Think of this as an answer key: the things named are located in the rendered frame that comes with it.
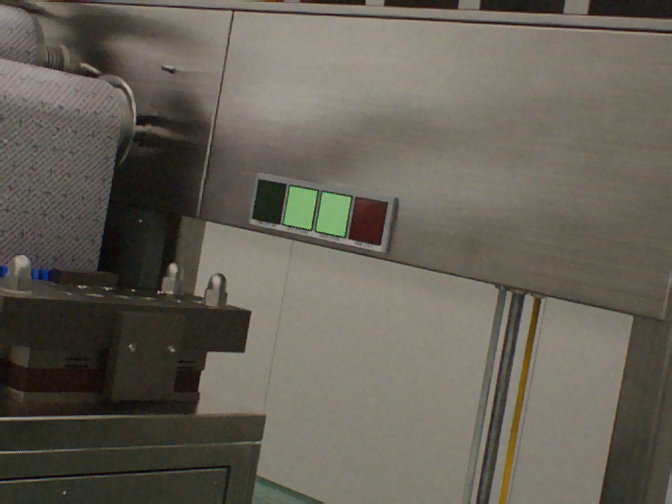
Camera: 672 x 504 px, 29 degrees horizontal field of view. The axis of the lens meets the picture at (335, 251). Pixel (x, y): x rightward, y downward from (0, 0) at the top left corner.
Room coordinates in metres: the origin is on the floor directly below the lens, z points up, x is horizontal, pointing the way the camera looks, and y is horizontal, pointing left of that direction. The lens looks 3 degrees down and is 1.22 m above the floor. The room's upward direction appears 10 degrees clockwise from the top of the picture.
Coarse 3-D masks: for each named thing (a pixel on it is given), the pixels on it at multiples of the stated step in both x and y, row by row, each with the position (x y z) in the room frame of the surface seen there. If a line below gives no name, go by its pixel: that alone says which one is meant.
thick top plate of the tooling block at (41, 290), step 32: (0, 288) 1.56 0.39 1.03; (32, 288) 1.61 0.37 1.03; (64, 288) 1.67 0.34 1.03; (96, 288) 1.74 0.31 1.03; (128, 288) 1.81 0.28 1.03; (0, 320) 1.50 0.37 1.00; (32, 320) 1.53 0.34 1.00; (64, 320) 1.57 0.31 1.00; (96, 320) 1.60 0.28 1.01; (192, 320) 1.72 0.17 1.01; (224, 320) 1.76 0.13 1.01
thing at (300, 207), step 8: (296, 192) 1.70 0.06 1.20; (304, 192) 1.69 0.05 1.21; (312, 192) 1.68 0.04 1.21; (288, 200) 1.71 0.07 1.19; (296, 200) 1.70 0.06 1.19; (304, 200) 1.69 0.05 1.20; (312, 200) 1.68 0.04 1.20; (288, 208) 1.71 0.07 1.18; (296, 208) 1.70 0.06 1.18; (304, 208) 1.69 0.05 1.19; (312, 208) 1.68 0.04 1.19; (288, 216) 1.71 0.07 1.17; (296, 216) 1.70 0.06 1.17; (304, 216) 1.69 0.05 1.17; (312, 216) 1.68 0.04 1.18; (288, 224) 1.71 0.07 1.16; (296, 224) 1.70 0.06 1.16; (304, 224) 1.69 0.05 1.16
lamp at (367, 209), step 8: (360, 200) 1.62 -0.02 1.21; (368, 200) 1.62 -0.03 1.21; (360, 208) 1.62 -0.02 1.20; (368, 208) 1.61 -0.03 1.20; (376, 208) 1.61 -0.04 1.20; (384, 208) 1.60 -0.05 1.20; (360, 216) 1.62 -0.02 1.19; (368, 216) 1.61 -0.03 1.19; (376, 216) 1.60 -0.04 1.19; (352, 224) 1.63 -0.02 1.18; (360, 224) 1.62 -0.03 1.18; (368, 224) 1.61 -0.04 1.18; (376, 224) 1.60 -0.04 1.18; (352, 232) 1.63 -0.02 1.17; (360, 232) 1.62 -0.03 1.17; (368, 232) 1.61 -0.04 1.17; (376, 232) 1.60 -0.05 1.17; (368, 240) 1.61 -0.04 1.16; (376, 240) 1.60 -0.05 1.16
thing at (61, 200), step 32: (0, 160) 1.70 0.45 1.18; (32, 160) 1.74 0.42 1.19; (64, 160) 1.77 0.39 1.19; (96, 160) 1.81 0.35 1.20; (0, 192) 1.71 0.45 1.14; (32, 192) 1.74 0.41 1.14; (64, 192) 1.78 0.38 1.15; (96, 192) 1.82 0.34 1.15; (0, 224) 1.71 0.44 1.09; (32, 224) 1.75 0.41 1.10; (64, 224) 1.79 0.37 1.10; (96, 224) 1.82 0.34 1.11; (0, 256) 1.72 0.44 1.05; (32, 256) 1.75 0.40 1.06; (64, 256) 1.79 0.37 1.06; (96, 256) 1.83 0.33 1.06
